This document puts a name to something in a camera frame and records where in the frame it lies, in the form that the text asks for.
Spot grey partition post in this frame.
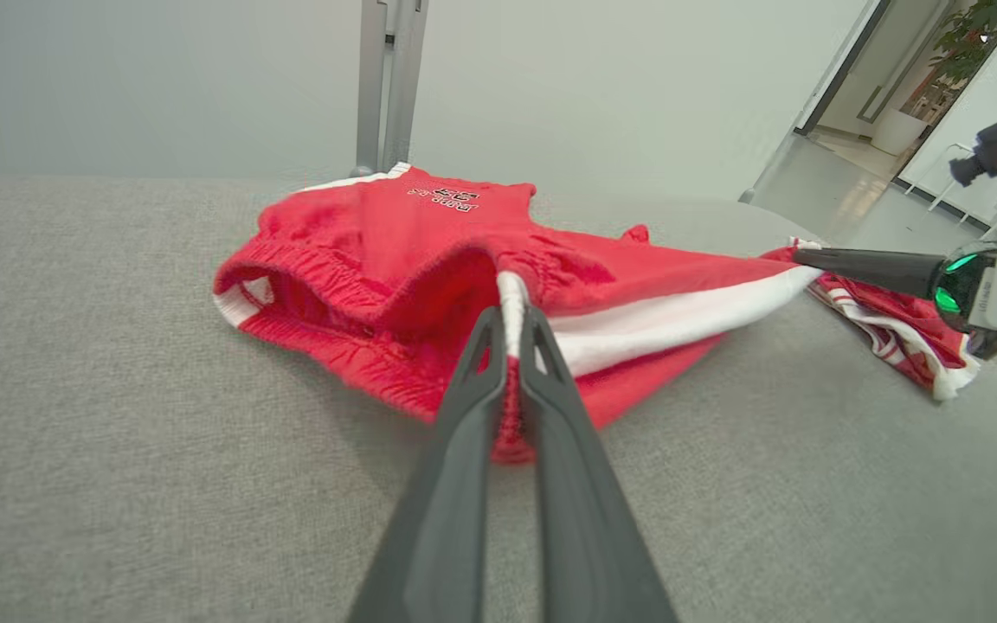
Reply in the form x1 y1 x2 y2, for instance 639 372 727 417
351 0 430 179

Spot white planter pot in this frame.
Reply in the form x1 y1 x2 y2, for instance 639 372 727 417
871 107 934 157

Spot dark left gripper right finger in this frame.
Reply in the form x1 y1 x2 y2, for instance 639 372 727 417
520 305 680 623

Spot red white basketball shorts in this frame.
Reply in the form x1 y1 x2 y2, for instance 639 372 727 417
213 163 825 465

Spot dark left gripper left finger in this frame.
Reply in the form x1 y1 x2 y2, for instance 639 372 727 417
347 305 509 623

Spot grey fabric sofa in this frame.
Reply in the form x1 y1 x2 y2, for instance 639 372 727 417
0 169 997 623

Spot green potted plant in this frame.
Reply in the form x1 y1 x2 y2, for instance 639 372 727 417
929 0 997 85

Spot red white basketball jersey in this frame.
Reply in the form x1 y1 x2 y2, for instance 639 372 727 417
762 238 982 401

